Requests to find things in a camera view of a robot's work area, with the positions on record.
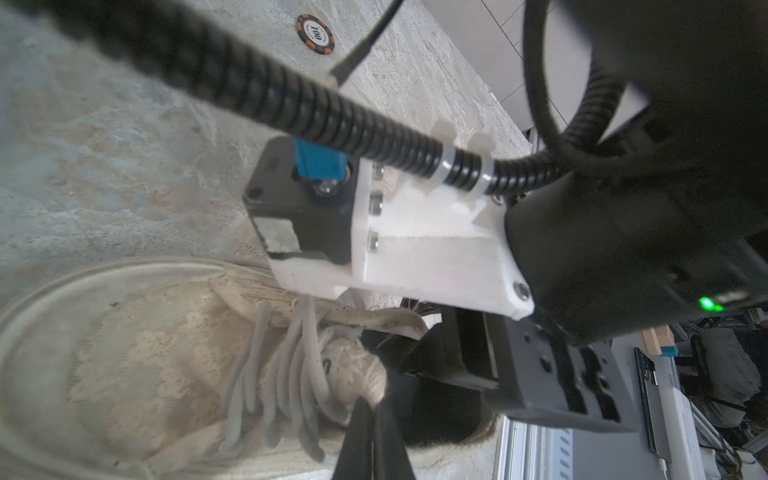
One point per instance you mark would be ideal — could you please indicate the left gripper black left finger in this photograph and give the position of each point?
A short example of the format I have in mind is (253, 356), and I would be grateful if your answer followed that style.
(356, 458)

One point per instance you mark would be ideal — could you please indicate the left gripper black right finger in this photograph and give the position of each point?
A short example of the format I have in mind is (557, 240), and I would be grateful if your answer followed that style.
(391, 461)

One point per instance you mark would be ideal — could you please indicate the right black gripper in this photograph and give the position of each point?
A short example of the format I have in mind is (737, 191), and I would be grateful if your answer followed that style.
(601, 261)

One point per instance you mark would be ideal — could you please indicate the black insole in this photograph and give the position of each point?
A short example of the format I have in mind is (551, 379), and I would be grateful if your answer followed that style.
(428, 413)

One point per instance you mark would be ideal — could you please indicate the cream canvas sneaker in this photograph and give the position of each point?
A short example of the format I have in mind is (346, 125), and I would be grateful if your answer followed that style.
(193, 369)

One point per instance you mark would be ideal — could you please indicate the round poker chip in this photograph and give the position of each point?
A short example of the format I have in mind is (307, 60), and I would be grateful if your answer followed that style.
(315, 34)

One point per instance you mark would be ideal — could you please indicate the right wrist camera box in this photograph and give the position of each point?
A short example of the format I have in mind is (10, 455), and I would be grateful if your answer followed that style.
(300, 200)

